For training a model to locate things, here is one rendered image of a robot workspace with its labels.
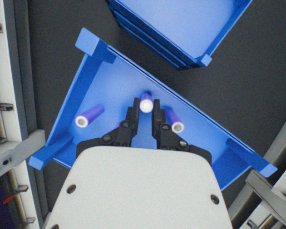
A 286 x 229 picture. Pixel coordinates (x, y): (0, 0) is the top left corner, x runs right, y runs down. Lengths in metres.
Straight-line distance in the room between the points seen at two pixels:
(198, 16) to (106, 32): 0.34
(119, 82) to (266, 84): 0.67
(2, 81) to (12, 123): 0.17
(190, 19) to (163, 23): 0.07
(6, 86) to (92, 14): 0.42
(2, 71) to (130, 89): 0.52
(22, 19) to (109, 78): 0.56
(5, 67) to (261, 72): 1.01
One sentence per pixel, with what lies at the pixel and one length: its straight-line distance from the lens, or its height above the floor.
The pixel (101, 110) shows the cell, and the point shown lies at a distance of 0.21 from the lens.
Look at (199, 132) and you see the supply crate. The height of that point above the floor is 0.32.
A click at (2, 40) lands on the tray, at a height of 0.13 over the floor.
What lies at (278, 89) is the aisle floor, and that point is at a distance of 0.81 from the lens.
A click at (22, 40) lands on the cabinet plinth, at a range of 0.72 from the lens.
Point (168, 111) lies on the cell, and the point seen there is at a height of 0.34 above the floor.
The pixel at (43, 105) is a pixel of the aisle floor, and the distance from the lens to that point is 0.74.
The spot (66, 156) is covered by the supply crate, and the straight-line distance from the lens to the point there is 0.26.
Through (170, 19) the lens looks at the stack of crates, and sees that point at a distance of 0.39.
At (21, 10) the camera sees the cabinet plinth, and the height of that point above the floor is 0.03.
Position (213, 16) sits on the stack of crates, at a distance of 0.43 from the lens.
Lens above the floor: 0.52
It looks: 72 degrees down
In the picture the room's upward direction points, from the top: 176 degrees counter-clockwise
